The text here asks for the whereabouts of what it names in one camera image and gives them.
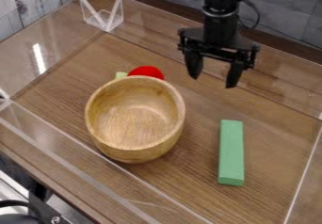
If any clear acrylic corner bracket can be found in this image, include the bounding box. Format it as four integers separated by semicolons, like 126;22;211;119
79;0;125;32

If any black metal stand base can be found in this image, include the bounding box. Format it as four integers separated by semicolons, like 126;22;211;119
0;191;64;224

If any red plush fruit green leaf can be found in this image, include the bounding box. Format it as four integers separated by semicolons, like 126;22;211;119
116;66;165;80

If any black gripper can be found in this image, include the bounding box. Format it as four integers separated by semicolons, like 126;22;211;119
178;28;261;88

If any green rectangular block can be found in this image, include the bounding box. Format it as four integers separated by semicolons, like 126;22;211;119
218;120;245;186

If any clear acrylic tray wall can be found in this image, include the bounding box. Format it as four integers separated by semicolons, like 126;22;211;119
3;88;322;224

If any wooden bowl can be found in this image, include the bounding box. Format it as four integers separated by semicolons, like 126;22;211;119
84;76;186;163

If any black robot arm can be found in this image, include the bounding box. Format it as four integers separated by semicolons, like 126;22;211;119
178;0;261;88

